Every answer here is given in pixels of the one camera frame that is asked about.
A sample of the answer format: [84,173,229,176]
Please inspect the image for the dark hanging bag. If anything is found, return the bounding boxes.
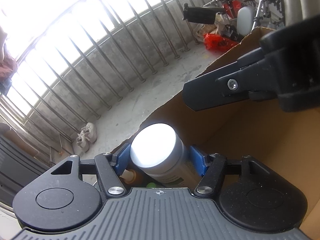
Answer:
[0,77,12,96]

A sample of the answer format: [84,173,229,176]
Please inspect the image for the red plastic bag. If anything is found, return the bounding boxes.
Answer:
[203,33,240,52]

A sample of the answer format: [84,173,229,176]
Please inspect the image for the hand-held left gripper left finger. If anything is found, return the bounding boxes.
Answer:
[49,143,131,198]

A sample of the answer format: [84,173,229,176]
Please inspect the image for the beige sneaker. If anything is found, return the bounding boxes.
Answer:
[84,122,97,143]
[76,128,90,153]

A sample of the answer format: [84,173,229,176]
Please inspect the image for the grey plastic cabinet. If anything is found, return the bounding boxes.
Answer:
[0,135,53,207]

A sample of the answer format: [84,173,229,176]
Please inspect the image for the metal balcony railing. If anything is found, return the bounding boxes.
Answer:
[0,0,225,153]

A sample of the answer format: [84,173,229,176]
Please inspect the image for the brown cardboard box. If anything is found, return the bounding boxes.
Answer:
[110,26,320,240]

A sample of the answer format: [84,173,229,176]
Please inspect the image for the orange bottle with cream cap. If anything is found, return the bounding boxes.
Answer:
[120,169,145,188]

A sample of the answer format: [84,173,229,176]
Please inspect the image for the brown quilted coat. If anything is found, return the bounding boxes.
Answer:
[0,25,18,80]

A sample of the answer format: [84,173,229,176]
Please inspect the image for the white-capped plastic jar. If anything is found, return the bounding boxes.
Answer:
[130,123,200,188]

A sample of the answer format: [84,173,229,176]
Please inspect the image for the beige plastic bag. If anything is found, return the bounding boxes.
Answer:
[194,22,218,43]

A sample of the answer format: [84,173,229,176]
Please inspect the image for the wheelchair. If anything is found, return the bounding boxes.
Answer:
[182,0,320,38]

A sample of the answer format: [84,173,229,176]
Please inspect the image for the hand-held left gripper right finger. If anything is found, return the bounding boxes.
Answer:
[189,145,272,196]

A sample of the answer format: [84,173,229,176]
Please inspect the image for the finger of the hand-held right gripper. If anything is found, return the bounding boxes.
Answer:
[182,47,278,112]

